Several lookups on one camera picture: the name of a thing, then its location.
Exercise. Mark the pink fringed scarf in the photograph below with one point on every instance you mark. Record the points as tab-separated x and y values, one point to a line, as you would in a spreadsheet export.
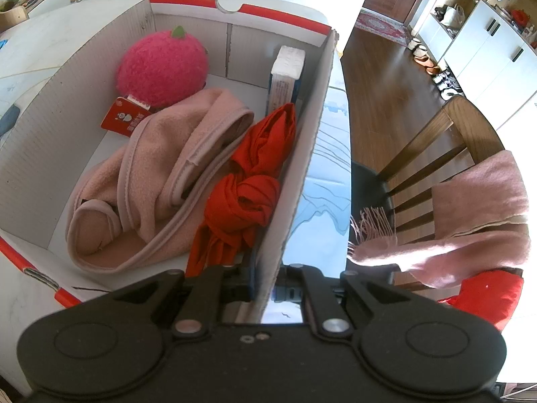
482	201

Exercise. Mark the white red-rimmed cardboard box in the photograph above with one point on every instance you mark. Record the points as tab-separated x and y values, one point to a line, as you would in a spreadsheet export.
54	134

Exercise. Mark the white blue paper box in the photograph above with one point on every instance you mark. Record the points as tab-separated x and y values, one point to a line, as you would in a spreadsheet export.
287	71

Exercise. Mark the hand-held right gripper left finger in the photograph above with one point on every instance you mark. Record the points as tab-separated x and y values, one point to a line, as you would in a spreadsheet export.
251	281

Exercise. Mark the pink fleece garment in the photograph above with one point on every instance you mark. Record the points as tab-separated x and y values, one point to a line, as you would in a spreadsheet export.
159	163

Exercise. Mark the red knotted cloth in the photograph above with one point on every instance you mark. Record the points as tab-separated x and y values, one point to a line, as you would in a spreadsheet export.
247	193

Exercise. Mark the dark wooden slatted chair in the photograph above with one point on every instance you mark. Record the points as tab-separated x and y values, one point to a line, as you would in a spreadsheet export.
457	126

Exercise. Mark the dark blue pouch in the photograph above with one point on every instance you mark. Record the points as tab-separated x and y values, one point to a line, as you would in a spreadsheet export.
8	119

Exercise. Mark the row of shoes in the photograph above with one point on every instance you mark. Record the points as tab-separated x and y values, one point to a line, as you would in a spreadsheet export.
436	69

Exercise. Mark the white wooden storage cabinet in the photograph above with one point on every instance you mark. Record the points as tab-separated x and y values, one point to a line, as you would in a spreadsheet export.
482	46

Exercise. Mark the pink plush fruit toy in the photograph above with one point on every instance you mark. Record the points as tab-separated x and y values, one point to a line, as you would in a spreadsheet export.
161	67

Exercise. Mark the light blue printed table mat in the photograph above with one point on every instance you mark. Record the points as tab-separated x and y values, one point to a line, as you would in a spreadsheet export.
323	163

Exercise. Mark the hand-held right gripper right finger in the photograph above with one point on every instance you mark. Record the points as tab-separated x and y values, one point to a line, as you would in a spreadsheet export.
289	289

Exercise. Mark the white tote bag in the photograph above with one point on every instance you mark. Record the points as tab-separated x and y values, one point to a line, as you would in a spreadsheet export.
453	16

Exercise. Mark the red patterned rug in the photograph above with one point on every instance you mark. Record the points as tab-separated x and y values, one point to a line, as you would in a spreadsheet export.
381	23

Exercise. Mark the black seat cushion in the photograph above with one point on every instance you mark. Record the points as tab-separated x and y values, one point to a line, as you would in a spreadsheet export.
367	189

